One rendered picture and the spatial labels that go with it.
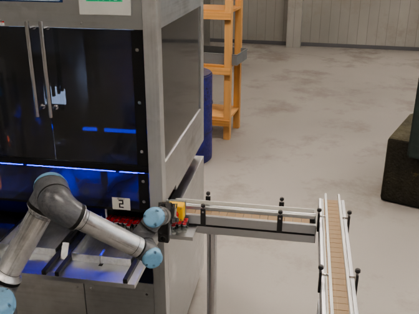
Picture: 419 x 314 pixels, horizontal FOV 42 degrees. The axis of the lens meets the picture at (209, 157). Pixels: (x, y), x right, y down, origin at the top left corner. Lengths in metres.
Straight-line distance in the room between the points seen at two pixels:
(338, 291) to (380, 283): 1.80
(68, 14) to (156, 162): 0.71
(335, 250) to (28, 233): 1.22
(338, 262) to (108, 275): 0.93
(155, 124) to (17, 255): 0.76
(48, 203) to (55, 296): 1.13
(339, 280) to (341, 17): 10.44
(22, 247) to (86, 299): 0.90
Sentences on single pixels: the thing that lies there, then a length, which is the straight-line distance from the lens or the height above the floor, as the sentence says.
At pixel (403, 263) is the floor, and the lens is 4.15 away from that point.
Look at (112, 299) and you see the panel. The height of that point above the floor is 0.49.
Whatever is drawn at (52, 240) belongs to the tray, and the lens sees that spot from 2.54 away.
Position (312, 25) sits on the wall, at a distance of 12.37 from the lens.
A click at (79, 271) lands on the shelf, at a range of 2.30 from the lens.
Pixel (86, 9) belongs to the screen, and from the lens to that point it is 2.27.
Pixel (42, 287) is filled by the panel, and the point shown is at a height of 0.51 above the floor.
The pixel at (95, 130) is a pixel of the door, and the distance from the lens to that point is 2.40.
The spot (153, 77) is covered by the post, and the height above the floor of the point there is 1.61.
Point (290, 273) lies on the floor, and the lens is 3.86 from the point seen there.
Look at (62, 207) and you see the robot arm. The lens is 1.83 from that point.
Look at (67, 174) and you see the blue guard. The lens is 2.53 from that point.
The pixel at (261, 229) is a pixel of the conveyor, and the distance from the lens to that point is 2.53.
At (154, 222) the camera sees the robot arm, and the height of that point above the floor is 1.15.
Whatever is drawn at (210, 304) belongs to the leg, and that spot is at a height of 0.41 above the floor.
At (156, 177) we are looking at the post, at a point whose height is 1.16.
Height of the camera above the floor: 2.12
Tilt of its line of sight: 22 degrees down
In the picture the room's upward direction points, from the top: straight up
